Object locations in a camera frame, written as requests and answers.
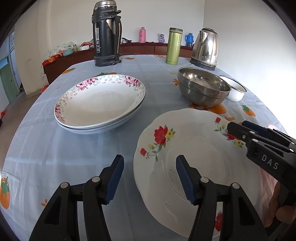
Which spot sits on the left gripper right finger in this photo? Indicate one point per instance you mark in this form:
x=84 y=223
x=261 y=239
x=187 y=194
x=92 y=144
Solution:
x=240 y=220

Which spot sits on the right hand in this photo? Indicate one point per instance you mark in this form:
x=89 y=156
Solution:
x=284 y=214

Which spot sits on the large black thermos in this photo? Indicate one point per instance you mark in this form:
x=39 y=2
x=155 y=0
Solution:
x=107 y=30

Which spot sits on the white red-flower plate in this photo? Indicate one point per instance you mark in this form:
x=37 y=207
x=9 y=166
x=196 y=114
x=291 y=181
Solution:
x=202 y=137

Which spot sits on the stainless electric kettle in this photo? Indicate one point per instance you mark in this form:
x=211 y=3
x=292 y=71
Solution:
x=205 y=50

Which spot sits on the white enamel bowl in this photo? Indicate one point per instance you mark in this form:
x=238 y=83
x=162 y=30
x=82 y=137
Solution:
x=237 y=90

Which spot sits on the pink thermos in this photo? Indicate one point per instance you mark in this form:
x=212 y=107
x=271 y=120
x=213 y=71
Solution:
x=142 y=35

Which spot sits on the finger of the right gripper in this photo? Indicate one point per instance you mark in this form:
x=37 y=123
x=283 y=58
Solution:
x=260 y=130
x=245 y=132

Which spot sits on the stainless steel bowl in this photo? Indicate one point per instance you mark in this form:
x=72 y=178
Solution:
x=201 y=87

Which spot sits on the light blue printed tablecloth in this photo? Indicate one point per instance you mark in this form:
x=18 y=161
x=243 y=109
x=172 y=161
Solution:
x=42 y=155

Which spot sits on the dark wooden sideboard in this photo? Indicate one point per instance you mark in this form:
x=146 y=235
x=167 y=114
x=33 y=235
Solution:
x=53 y=69

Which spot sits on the mesh food cover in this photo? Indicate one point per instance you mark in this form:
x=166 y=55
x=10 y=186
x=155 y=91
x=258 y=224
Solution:
x=59 y=49

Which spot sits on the green door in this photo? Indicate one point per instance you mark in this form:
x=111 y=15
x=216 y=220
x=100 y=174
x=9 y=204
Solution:
x=8 y=81

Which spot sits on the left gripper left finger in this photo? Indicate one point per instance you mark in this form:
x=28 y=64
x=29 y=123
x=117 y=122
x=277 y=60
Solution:
x=59 y=219

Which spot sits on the white pink-flower deep plate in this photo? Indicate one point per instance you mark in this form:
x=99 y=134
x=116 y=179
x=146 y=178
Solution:
x=99 y=101

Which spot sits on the green tumbler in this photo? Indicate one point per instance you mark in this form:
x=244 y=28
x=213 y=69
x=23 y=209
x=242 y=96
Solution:
x=174 y=45

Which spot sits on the blue thermos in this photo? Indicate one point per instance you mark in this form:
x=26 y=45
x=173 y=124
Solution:
x=189 y=39

